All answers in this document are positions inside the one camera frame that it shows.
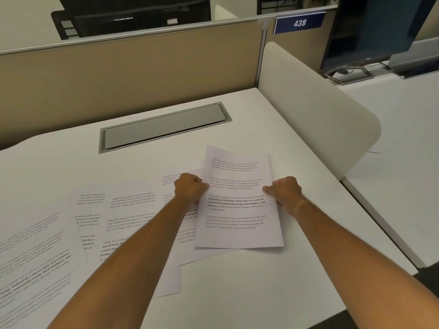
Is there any beige desk partition panel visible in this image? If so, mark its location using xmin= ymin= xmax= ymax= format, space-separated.
xmin=266 ymin=6 xmax=339 ymax=64
xmin=0 ymin=18 xmax=267 ymax=151

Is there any printed white paper sheet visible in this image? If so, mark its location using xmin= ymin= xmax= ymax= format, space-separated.
xmin=99 ymin=191 xmax=182 ymax=299
xmin=194 ymin=145 xmax=285 ymax=251
xmin=161 ymin=169 xmax=241 ymax=268
xmin=0 ymin=198 xmax=90 ymax=329
xmin=70 ymin=192 xmax=107 ymax=264

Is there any white rounded desk divider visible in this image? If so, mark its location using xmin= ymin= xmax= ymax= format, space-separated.
xmin=257 ymin=41 xmax=382 ymax=184

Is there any person's left forearm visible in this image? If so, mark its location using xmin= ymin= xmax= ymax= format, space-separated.
xmin=46 ymin=195 xmax=203 ymax=329

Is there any dark computer monitor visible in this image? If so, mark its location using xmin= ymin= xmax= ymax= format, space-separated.
xmin=320 ymin=0 xmax=430 ymax=71

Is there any grey monitor stand base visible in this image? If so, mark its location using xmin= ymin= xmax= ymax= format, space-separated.
xmin=324 ymin=64 xmax=374 ymax=86

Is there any grey laptop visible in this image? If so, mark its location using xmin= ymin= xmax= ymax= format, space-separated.
xmin=388 ymin=37 xmax=439 ymax=79

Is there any black cable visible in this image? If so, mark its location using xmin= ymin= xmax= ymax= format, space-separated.
xmin=338 ymin=61 xmax=391 ymax=75

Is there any grey desk cable tray lid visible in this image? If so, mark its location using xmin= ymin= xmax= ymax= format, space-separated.
xmin=99 ymin=102 xmax=233 ymax=155

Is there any black office chair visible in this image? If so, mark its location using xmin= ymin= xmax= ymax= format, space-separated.
xmin=256 ymin=0 xmax=305 ymax=16

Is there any blue number sign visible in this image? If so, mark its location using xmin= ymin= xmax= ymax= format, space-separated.
xmin=273 ymin=11 xmax=327 ymax=35

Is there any person's right hand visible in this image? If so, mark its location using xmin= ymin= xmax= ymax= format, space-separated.
xmin=262 ymin=176 xmax=308 ymax=217

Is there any black computer monitor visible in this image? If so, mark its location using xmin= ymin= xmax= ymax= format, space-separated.
xmin=51 ymin=0 xmax=212 ymax=40

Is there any person's left hand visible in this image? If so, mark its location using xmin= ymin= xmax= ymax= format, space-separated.
xmin=174 ymin=173 xmax=210 ymax=204

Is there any person's right forearm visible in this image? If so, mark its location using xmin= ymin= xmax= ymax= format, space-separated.
xmin=288 ymin=200 xmax=439 ymax=329

